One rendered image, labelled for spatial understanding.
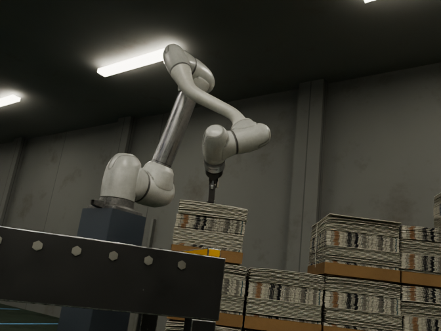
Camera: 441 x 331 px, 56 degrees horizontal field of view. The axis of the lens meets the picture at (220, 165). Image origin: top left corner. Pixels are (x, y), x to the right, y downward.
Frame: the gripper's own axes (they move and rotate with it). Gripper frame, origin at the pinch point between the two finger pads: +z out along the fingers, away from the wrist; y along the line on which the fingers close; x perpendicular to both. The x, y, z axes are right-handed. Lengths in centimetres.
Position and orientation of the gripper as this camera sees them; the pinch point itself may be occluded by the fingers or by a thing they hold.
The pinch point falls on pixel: (212, 196)
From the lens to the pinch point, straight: 191.9
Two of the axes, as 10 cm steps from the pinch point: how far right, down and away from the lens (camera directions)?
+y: -1.2, 7.2, -6.8
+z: -0.3, 6.8, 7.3
